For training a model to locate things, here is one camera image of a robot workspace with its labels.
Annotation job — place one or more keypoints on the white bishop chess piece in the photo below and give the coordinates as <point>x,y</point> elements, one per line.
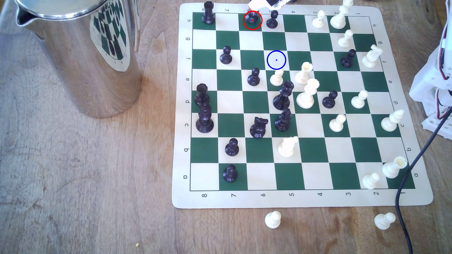
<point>389,123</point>

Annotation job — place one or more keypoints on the white pawn chess piece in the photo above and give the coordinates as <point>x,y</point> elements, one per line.
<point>344,41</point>
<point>273,220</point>
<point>358,101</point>
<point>383,221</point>
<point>277,79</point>
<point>369,181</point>
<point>336,125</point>
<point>318,22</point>

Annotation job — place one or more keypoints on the stainless steel pitcher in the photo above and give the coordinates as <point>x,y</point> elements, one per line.
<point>70,60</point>

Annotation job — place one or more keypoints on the white king chess piece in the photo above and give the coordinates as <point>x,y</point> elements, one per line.
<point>339,20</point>

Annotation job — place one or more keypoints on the black pawn chess piece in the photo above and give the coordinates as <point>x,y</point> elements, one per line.
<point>232,149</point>
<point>329,101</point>
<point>230,175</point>
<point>272,23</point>
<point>226,57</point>
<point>347,61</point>
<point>253,79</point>

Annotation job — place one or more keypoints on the green and cream chess mat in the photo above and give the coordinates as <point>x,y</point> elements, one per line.
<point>353,197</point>

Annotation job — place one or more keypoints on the white rook chess piece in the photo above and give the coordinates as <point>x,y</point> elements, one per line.
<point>303,76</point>
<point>391,170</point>

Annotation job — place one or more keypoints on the black bishop chess piece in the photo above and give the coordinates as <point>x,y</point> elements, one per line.
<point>282,122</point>

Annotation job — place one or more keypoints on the white perforated base plate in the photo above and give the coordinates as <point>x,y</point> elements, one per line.
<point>441,124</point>

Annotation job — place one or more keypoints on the black rook chess piece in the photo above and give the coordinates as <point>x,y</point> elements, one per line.
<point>201,95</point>
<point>208,16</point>

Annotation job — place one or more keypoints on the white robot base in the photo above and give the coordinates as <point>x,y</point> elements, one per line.
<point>425,91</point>

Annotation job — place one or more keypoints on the white queen chess piece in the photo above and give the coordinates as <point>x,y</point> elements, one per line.
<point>305,98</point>

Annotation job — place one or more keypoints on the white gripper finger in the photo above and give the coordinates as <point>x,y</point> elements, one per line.
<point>255,5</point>

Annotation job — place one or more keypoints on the white knight chess piece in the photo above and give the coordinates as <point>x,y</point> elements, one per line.
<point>370,59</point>
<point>286,148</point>

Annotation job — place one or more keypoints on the black knight chess piece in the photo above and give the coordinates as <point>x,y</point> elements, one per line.
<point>252,20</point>
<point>258,129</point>

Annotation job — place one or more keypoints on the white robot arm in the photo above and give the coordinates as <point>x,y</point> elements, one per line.
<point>446,53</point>

